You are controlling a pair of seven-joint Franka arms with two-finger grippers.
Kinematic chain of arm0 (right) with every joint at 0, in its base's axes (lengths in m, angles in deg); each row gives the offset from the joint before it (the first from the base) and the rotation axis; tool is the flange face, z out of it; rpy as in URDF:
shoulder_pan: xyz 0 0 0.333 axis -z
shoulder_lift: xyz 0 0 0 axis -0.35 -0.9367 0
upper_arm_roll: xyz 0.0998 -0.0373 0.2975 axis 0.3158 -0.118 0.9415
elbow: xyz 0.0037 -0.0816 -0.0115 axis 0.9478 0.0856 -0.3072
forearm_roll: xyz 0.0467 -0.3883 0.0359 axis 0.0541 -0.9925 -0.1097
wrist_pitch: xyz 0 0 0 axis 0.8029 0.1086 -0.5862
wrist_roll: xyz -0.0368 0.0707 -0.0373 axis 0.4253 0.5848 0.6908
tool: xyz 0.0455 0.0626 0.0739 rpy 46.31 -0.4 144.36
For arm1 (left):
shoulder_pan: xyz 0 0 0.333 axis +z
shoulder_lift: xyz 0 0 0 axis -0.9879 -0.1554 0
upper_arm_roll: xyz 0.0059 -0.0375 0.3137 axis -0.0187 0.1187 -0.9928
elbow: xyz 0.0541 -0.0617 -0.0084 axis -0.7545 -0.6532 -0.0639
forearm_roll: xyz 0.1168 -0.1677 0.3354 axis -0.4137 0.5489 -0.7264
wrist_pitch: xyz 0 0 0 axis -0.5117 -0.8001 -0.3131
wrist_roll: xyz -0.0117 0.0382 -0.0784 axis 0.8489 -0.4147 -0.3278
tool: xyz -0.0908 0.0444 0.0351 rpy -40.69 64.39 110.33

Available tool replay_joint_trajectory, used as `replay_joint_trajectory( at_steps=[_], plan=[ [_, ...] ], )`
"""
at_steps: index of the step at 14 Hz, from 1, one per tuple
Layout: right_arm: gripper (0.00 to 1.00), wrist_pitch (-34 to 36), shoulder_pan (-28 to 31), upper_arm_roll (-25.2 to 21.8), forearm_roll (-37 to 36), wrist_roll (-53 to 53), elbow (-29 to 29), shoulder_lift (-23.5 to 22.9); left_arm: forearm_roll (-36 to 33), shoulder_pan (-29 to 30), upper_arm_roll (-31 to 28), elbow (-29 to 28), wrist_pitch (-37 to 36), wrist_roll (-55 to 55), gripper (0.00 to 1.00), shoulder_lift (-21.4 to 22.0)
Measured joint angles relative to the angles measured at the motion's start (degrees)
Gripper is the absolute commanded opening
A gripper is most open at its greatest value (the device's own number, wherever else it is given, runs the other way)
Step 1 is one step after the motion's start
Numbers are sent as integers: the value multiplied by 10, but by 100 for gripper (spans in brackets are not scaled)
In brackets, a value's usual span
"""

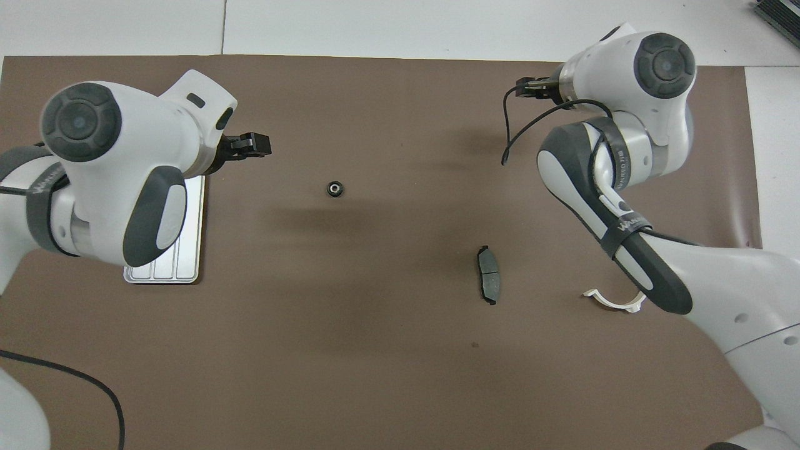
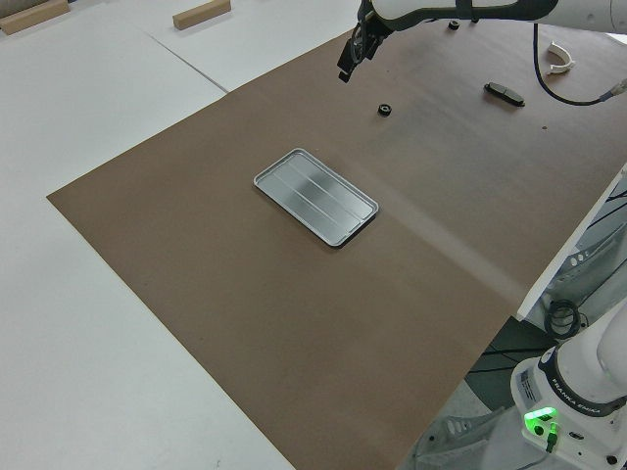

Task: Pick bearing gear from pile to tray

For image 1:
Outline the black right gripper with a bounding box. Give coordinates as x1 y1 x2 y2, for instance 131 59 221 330
516 76 564 102

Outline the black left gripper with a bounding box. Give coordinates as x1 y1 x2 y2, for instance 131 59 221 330
206 132 273 177

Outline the silver metal tray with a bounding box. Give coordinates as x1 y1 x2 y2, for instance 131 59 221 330
123 175 207 285

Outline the dark grey brake pad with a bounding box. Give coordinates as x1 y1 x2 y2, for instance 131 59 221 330
476 245 503 306

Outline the brown table mat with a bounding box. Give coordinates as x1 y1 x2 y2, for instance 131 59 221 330
0 55 764 450

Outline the dark ribbed device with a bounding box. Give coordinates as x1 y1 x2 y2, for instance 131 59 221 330
753 0 800 32

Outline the white curved plastic bracket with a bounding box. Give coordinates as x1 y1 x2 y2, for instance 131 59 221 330
582 287 644 314

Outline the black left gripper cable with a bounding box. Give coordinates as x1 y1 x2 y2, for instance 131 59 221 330
0 349 126 450

